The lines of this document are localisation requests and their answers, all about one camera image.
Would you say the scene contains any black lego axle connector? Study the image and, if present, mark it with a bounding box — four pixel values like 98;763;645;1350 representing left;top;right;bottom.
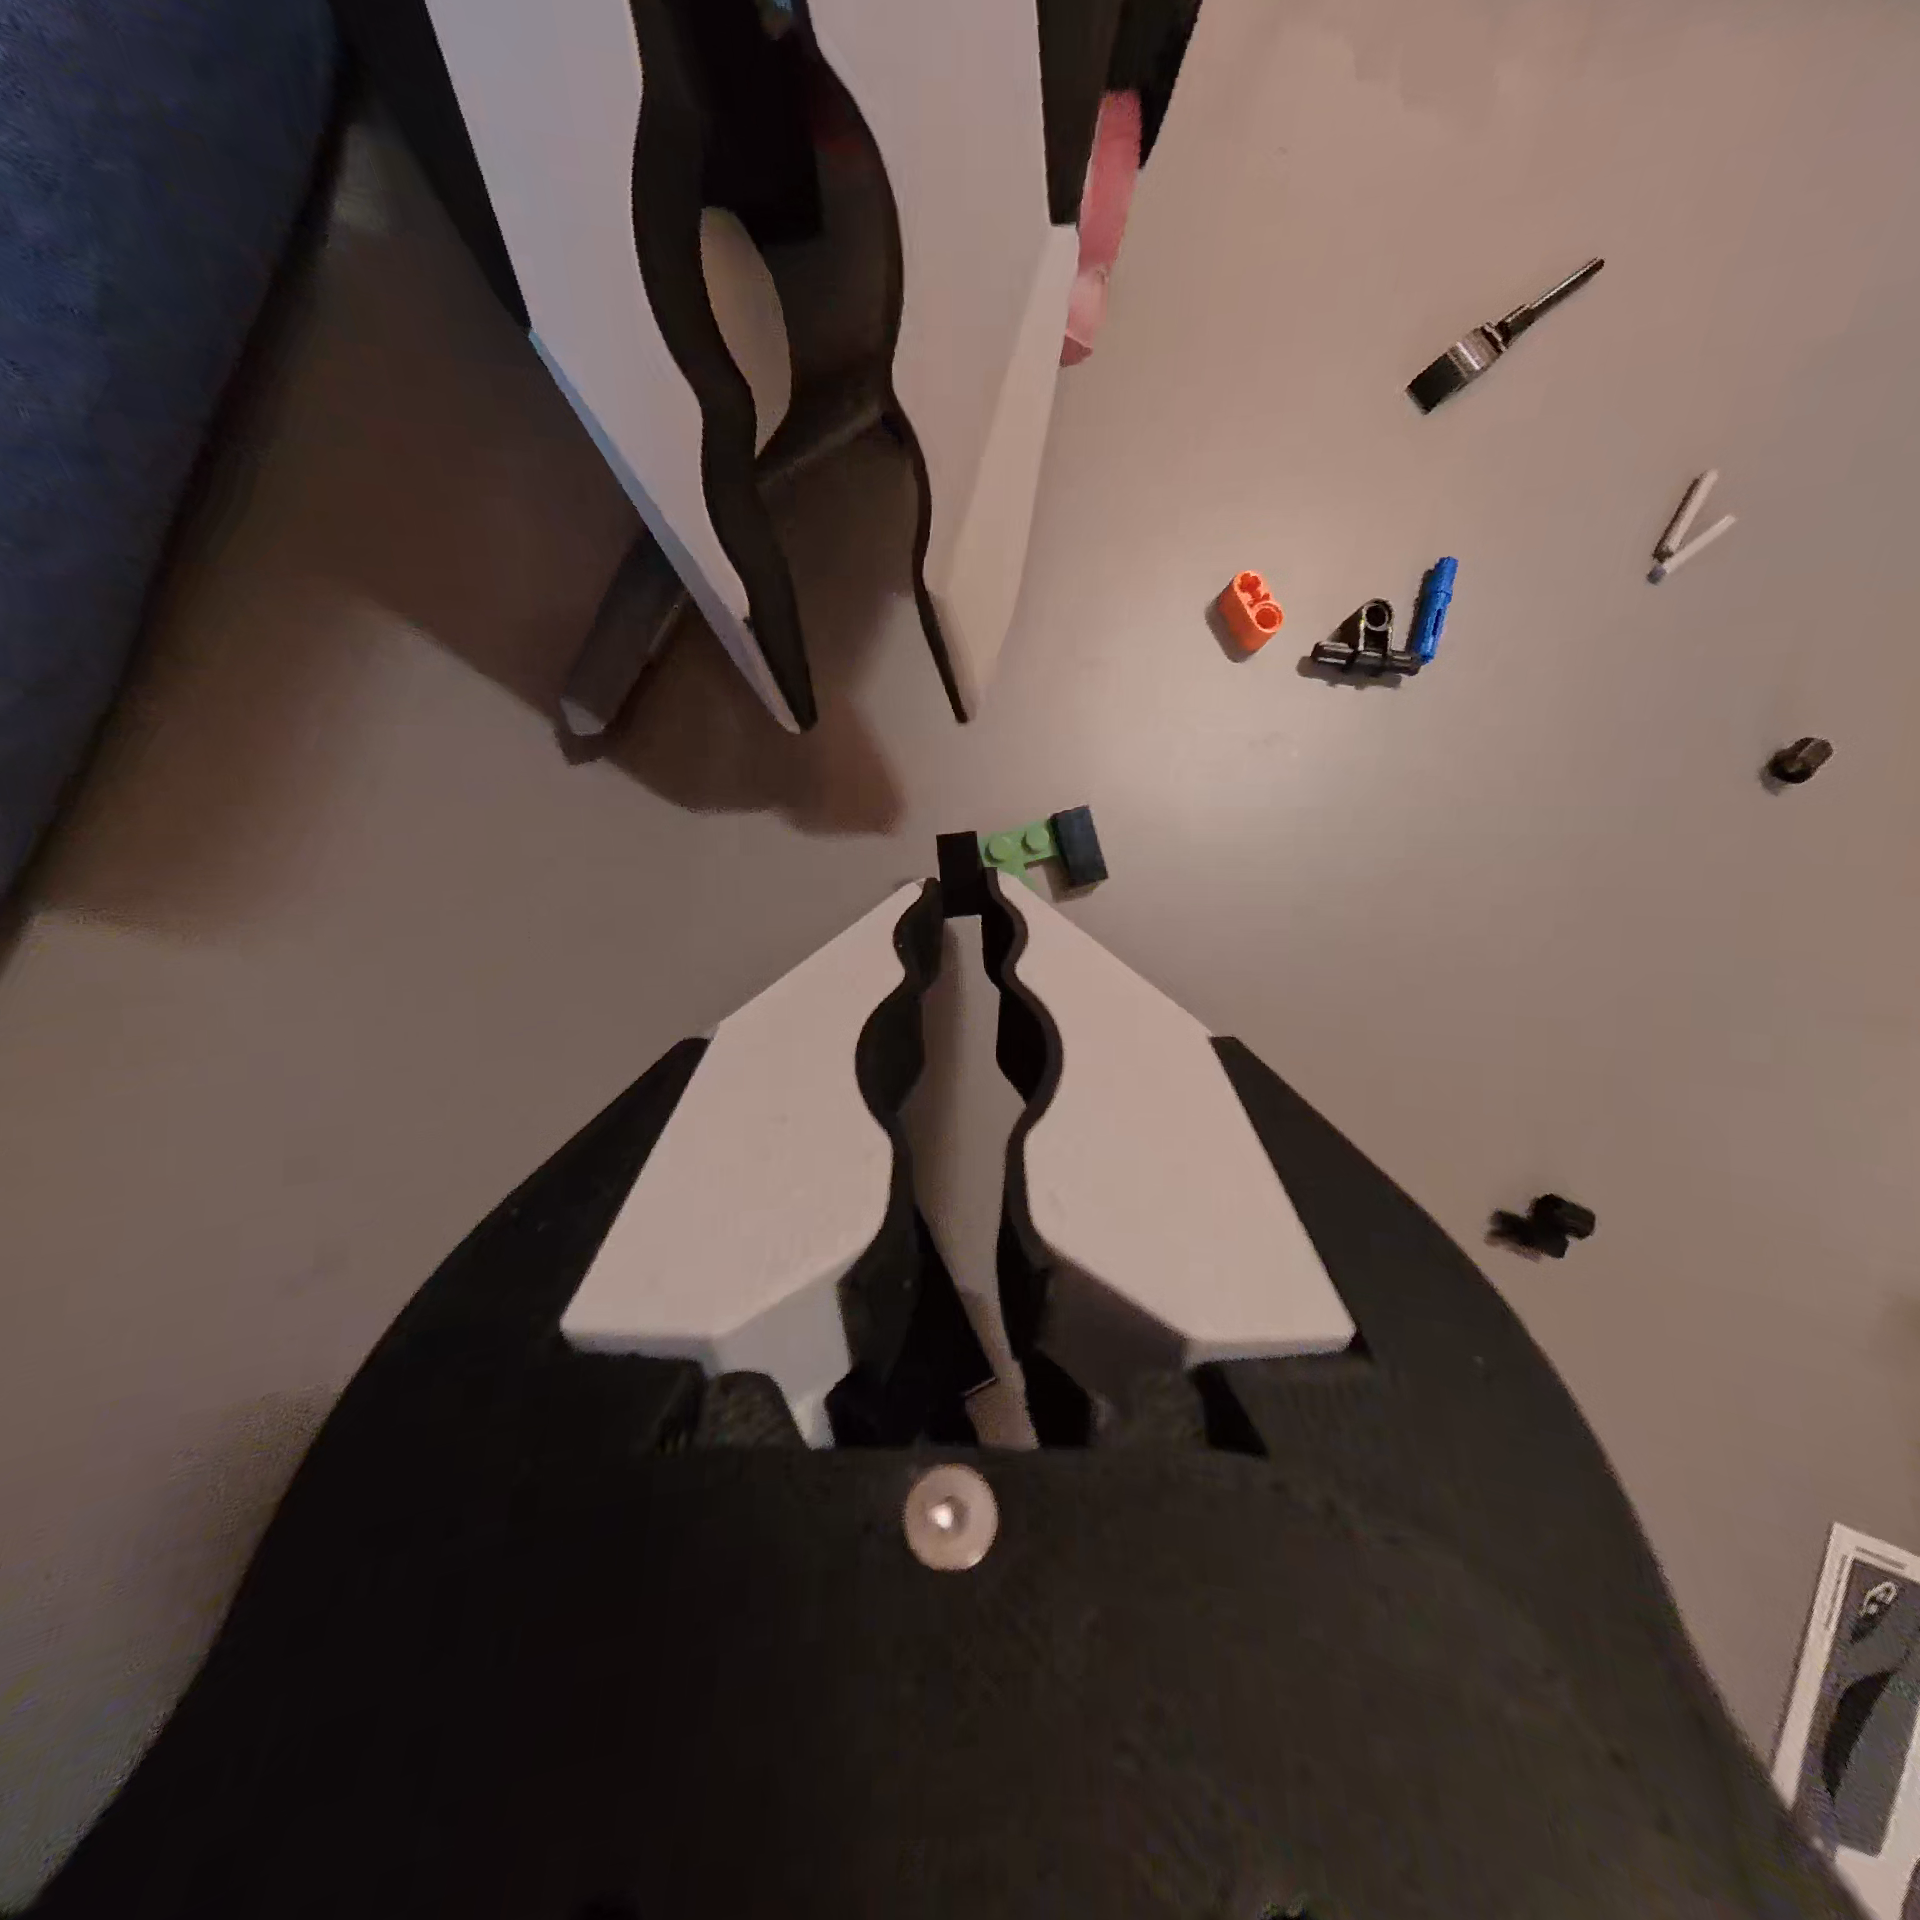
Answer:
1311;595;1425;683

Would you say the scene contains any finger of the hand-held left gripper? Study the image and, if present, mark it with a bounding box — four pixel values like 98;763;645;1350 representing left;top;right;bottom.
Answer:
424;0;825;735
808;0;1087;728

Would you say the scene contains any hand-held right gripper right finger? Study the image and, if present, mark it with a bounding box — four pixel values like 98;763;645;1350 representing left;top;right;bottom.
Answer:
983;873;1361;1448

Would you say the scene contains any sticker sheet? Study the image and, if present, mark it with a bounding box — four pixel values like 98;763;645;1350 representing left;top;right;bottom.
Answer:
1770;1522;1920;1893

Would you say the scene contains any black lego pin connector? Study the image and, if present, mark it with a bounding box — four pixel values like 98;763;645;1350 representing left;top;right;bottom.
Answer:
1489;1191;1600;1258

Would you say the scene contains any person's left hand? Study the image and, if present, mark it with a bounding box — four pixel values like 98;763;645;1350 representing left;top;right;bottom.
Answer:
1057;87;1145;368

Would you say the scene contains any grey curved lego panel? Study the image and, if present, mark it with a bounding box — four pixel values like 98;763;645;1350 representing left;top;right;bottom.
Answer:
559;374;887;739

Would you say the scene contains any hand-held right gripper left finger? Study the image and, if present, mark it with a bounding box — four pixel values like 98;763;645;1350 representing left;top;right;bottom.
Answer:
559;877;952;1448

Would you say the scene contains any black lego axle with lever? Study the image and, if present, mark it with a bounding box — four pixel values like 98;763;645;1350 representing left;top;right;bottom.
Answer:
1403;258;1608;416

